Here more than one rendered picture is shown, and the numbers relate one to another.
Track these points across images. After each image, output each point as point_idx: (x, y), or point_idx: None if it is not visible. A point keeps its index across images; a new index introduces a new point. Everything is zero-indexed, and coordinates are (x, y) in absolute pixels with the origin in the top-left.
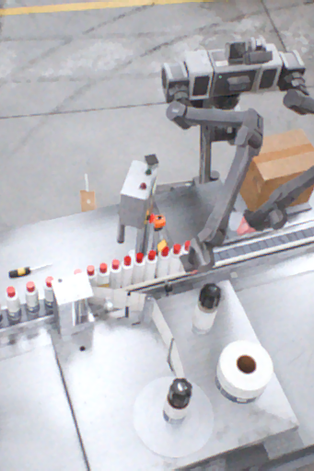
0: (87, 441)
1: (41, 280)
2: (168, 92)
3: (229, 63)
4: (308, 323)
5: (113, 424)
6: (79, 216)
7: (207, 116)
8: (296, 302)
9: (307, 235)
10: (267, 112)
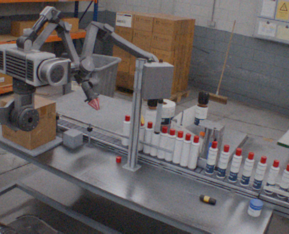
0: (238, 141)
1: (198, 191)
2: (70, 71)
3: (32, 49)
4: (105, 118)
5: (224, 138)
6: (134, 199)
7: (91, 47)
8: (97, 122)
9: (55, 120)
10: None
